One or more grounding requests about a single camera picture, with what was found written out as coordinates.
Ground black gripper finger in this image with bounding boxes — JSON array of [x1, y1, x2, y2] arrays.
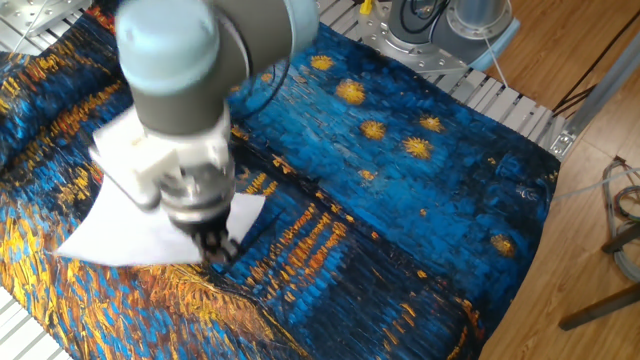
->
[[219, 237, 242, 265], [198, 238, 222, 266]]

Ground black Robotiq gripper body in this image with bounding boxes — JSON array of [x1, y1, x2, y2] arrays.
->
[[177, 212, 236, 251]]

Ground white paper sheet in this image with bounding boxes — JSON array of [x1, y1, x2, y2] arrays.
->
[[54, 107, 266, 267]]

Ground silver wrist sensor flange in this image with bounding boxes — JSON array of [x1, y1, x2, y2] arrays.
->
[[159, 159, 236, 226]]

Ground starry night painting tablecloth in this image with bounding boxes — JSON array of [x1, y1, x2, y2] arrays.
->
[[0, 4, 561, 360]]

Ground silver perforated metal plate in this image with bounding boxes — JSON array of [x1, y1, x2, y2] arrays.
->
[[0, 0, 94, 39]]

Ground light blue base pad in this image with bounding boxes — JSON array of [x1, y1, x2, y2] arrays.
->
[[467, 19, 521, 71]]

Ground dark wooden leg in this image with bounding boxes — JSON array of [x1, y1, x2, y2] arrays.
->
[[601, 224, 640, 254], [558, 284, 640, 331]]

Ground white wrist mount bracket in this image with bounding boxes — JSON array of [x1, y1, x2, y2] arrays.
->
[[89, 107, 234, 211]]

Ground black wrist cable bundle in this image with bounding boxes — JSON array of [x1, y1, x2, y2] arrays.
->
[[229, 57, 291, 121]]

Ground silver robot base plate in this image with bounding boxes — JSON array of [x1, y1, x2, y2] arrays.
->
[[359, 14, 471, 76]]

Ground white cable tie at base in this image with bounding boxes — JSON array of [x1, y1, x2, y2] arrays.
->
[[482, 37, 509, 89]]

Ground thin white cable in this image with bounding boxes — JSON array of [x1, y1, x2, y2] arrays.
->
[[552, 167, 640, 201]]

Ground coiled multicolour cable bundle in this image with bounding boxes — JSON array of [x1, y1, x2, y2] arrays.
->
[[602, 157, 640, 284]]

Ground black floor cables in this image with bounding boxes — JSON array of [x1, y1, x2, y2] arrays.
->
[[552, 9, 640, 119]]

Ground aluminium beam with corner bracket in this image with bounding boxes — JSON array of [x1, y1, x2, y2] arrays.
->
[[549, 29, 640, 161]]

